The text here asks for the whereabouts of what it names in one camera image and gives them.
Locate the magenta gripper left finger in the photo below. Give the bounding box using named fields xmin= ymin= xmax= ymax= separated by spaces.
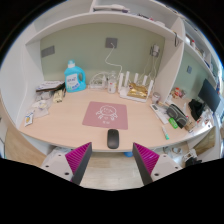
xmin=65 ymin=142 xmax=92 ymax=185

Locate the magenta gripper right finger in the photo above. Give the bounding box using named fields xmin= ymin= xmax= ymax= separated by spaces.
xmin=132 ymin=143 xmax=159 ymax=185

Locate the black computer mouse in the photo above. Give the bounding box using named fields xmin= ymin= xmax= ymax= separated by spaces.
xmin=107 ymin=129 xmax=119 ymax=149

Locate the pink mouse pad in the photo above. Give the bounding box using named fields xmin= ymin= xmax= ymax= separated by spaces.
xmin=82 ymin=101 xmax=128 ymax=130

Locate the green marker pen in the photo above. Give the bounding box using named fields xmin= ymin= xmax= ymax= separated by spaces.
xmin=162 ymin=126 xmax=169 ymax=140

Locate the green small container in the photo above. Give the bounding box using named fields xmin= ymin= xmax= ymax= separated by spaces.
xmin=168 ymin=118 xmax=178 ymax=129

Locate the white remote control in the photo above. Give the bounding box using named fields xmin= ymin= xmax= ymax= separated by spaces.
xmin=150 ymin=104 xmax=168 ymax=124

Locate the black pencil case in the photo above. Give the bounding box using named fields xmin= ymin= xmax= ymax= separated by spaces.
xmin=167 ymin=104 xmax=188 ymax=128

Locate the small card with orange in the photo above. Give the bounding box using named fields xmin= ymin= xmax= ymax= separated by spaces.
xmin=24 ymin=112 xmax=34 ymax=127

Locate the yellow snack packet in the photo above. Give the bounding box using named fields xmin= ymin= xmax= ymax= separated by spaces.
xmin=53 ymin=90 xmax=64 ymax=103

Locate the gold foil package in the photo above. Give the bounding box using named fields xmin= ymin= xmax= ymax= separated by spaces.
xmin=127 ymin=83 xmax=148 ymax=99

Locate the clear plastic bags pile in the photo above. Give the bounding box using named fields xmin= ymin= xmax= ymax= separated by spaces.
xmin=31 ymin=92 xmax=53 ymax=118

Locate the white wifi router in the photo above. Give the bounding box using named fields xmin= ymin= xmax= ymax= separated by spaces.
xmin=117 ymin=71 xmax=154 ymax=103

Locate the blue detergent bottle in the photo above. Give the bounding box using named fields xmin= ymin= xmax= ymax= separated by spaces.
xmin=64 ymin=60 xmax=86 ymax=93

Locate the clear plastic bottle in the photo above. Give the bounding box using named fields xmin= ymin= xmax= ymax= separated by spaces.
xmin=107 ymin=72 xmax=117 ymax=94

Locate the black computer monitor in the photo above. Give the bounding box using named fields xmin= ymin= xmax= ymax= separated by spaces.
xmin=198 ymin=79 xmax=220 ymax=112

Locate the white power adapter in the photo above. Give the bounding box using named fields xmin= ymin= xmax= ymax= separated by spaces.
xmin=152 ymin=44 xmax=160 ymax=57

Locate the coiled white cable bundle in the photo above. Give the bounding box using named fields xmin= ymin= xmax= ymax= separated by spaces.
xmin=88 ymin=72 xmax=108 ymax=90

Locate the grey left wall plate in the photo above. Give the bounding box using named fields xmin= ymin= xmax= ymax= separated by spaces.
xmin=41 ymin=46 xmax=55 ymax=58

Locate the white power cable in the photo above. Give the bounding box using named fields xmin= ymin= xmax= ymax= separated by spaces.
xmin=104 ymin=42 xmax=123 ymax=75

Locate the grey wall socket plate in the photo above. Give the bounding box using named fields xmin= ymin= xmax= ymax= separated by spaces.
xmin=105 ymin=37 xmax=118 ymax=48

